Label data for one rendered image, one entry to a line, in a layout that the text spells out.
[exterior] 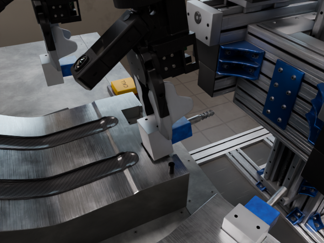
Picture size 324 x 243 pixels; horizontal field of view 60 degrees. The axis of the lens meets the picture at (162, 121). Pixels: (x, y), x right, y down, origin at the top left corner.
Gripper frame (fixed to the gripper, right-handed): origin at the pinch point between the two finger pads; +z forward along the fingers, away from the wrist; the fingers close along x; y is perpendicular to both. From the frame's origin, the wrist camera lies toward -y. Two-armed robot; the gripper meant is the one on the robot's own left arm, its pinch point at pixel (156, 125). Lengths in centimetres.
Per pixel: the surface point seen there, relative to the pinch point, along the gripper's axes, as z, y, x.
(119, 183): 4.6, -8.8, -3.8
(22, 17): 8, -22, 201
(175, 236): 9.7, -4.7, -12.8
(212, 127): 91, 67, 100
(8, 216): 0.8, -23.4, -4.9
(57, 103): 6.9, -14.8, 36.7
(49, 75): -4.4, -13.1, 26.0
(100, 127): 3.2, -7.8, 11.0
